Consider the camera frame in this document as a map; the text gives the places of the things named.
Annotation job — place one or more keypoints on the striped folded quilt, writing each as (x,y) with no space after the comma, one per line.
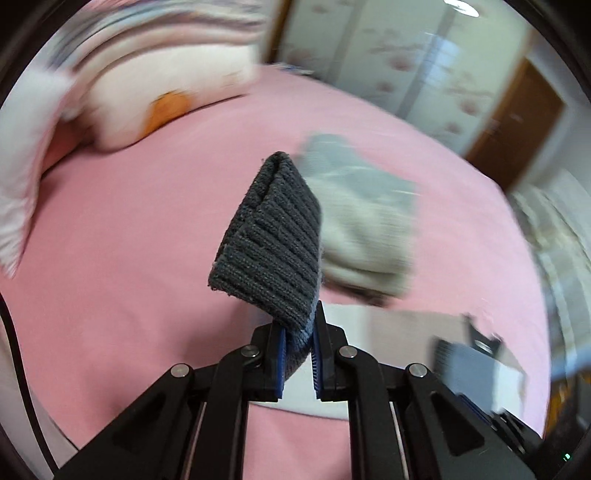
(101,24)

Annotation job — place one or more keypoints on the dark wooden door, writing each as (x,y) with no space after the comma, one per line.
(518,128)

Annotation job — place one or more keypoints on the pink bed blanket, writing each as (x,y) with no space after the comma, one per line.
(112,287)

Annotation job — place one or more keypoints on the beige lace covered furniture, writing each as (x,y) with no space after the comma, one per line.
(555,221)

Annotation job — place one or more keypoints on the colour-block knit sweater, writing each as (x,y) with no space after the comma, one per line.
(270,258)

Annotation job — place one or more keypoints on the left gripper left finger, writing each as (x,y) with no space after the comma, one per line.
(268,374)

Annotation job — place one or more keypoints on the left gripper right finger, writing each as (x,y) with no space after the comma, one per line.
(327,339)

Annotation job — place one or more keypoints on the pink pillow orange print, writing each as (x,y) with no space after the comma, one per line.
(140,95)

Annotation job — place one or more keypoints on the folded grey fleece garment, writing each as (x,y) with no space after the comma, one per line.
(368,217)

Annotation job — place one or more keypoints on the floral sliding wardrobe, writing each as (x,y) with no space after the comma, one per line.
(441,66)

